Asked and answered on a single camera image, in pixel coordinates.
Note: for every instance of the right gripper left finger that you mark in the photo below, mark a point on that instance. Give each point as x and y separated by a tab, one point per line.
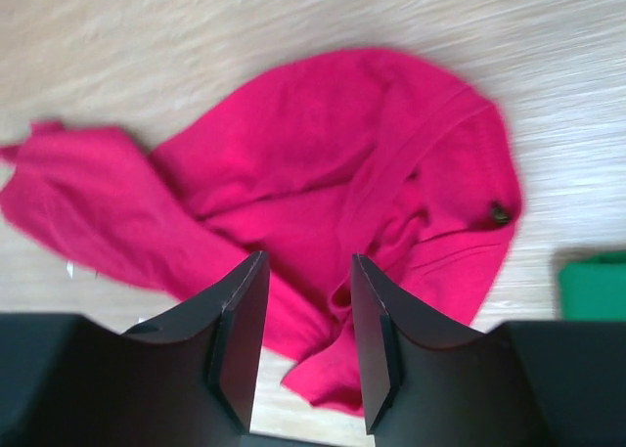
183	378

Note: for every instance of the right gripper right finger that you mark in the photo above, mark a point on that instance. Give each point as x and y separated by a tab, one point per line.
428	380

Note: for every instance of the folded green t-shirt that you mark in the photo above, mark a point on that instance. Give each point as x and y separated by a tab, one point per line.
593	289

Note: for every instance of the red t-shirt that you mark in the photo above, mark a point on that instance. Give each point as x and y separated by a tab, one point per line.
367	151

